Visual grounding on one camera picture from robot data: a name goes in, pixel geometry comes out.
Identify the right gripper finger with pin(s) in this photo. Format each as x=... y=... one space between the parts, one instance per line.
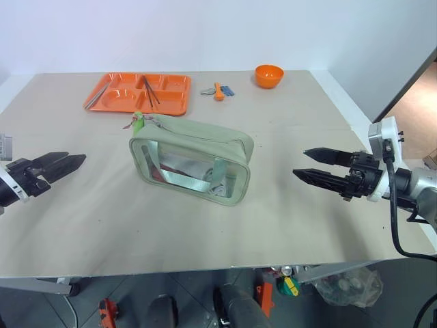
x=329 y=156
x=321 y=179

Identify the green clear toiletry bag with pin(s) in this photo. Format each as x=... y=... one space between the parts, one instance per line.
x=205 y=136

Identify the red orange clamp tool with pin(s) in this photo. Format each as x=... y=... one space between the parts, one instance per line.
x=108 y=311

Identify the clear plastic bag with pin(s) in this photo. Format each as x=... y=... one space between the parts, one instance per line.
x=351 y=287

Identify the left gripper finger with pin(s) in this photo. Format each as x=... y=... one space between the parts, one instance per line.
x=51 y=159
x=66 y=167

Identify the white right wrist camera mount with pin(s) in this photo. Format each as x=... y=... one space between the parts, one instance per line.
x=389 y=130

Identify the brown cardboard box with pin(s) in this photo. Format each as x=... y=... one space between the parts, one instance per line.
x=431 y=159

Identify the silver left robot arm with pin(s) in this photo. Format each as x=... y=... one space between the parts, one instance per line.
x=5 y=195

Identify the small dark rounded shape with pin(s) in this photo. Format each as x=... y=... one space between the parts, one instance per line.
x=164 y=312

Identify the silver drink can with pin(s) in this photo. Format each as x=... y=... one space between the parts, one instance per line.
x=286 y=270

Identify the grey table crossbar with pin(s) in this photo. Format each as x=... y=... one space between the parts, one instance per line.
x=327 y=271

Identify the small grey utensil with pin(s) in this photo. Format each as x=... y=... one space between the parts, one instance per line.
x=207 y=91

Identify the red item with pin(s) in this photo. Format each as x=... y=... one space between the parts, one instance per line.
x=156 y=171

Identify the green yellow packet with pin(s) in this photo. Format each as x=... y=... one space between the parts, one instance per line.
x=288 y=286

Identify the grey table leg frame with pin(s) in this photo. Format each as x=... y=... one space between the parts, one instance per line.
x=34 y=285

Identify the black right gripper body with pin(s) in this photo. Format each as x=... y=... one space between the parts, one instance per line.
x=363 y=174

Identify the small blue utensil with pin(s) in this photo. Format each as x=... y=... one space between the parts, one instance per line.
x=228 y=91

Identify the black chopstick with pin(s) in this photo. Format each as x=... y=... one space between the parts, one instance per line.
x=149 y=91
x=153 y=91

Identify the green zipper pull tag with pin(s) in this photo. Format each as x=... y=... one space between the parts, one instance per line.
x=138 y=122

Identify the orange compartment tray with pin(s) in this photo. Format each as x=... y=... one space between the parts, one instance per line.
x=119 y=97

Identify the orange plastic bowl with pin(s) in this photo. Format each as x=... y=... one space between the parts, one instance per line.
x=269 y=77

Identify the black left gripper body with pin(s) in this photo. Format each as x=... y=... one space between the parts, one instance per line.
x=29 y=177

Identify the grey chopstick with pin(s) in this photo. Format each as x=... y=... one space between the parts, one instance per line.
x=99 y=96
x=96 y=95

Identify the large dark rounded shape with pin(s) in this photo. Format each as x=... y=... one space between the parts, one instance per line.
x=242 y=307

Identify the orange plastic spoon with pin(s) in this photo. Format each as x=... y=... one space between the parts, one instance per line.
x=218 y=94

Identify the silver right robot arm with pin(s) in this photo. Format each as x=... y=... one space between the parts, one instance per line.
x=423 y=184

